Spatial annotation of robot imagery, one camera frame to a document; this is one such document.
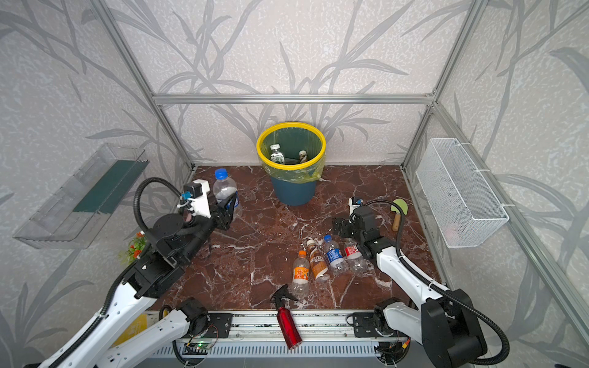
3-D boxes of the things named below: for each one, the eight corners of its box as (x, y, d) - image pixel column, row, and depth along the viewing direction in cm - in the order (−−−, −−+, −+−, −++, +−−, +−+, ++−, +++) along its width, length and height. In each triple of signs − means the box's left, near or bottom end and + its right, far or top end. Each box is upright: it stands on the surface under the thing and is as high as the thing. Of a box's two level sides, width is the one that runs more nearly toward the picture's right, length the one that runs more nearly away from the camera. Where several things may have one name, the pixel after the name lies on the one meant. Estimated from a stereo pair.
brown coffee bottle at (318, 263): (317, 284, 84) (317, 279, 80) (304, 246, 94) (304, 239, 89) (330, 280, 85) (331, 275, 81) (316, 242, 95) (316, 236, 90)
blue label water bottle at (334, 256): (333, 278, 86) (335, 273, 81) (320, 243, 95) (321, 236, 90) (347, 273, 87) (349, 268, 82) (333, 239, 96) (334, 232, 91)
